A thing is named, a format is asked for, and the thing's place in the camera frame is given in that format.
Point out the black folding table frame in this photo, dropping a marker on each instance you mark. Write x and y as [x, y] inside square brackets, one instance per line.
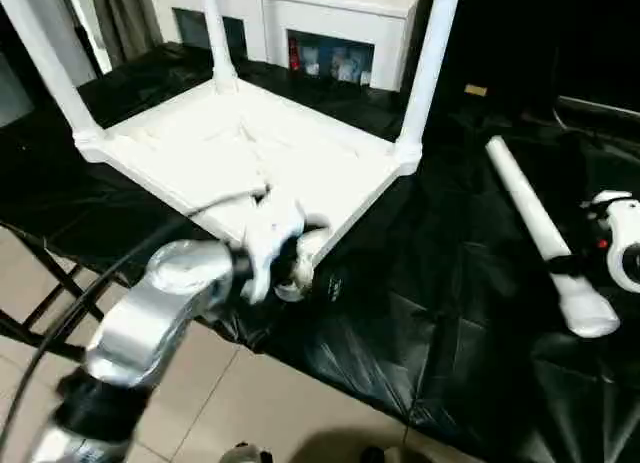
[55, 293]

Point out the small tan label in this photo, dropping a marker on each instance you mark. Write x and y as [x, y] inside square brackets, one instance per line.
[475, 89]

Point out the white cabinet with glass doors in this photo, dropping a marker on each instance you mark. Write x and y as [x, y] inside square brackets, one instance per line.
[320, 13]

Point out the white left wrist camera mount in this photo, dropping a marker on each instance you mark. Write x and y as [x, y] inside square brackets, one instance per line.
[272, 228]

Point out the grey curtain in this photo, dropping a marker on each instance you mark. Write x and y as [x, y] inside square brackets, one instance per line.
[125, 18]

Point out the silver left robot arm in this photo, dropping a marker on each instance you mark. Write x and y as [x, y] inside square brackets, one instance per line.
[150, 303]

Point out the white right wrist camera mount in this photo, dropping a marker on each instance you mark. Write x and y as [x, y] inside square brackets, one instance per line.
[622, 223]

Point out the dark robot torso part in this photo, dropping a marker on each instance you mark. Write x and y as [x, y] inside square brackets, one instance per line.
[247, 454]

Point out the grey storage box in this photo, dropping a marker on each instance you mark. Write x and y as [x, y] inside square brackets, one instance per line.
[12, 90]

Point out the long black bar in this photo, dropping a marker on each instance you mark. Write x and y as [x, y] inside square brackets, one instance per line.
[600, 105]

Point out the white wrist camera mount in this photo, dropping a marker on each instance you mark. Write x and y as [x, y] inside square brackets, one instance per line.
[622, 223]
[272, 228]

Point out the white plastic table top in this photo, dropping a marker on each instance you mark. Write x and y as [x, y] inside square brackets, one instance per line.
[225, 153]

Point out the white plastic table leg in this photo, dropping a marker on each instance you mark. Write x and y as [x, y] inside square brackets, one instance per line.
[220, 38]
[47, 63]
[430, 63]
[530, 203]

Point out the black glossy mat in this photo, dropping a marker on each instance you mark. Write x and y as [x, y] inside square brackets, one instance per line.
[425, 308]

